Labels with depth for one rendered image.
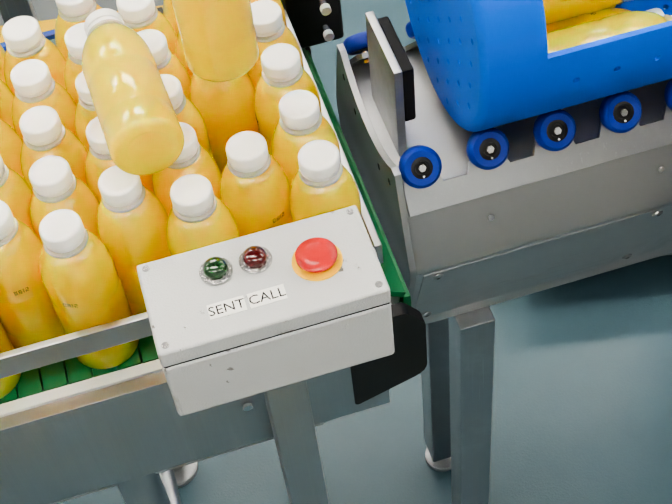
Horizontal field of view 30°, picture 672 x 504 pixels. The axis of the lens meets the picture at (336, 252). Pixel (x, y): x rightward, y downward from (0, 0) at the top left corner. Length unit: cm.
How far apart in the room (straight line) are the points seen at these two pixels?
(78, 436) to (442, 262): 43
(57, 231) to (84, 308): 9
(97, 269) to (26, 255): 7
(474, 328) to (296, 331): 57
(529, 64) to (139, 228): 40
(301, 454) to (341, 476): 92
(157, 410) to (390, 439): 98
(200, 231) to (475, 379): 65
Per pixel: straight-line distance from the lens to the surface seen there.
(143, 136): 114
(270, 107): 127
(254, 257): 107
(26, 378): 131
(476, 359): 166
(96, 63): 121
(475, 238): 139
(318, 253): 106
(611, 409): 228
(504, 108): 124
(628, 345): 235
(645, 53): 127
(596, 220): 144
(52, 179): 120
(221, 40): 113
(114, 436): 133
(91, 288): 118
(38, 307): 125
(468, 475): 193
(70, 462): 136
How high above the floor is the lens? 194
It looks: 52 degrees down
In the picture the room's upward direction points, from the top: 7 degrees counter-clockwise
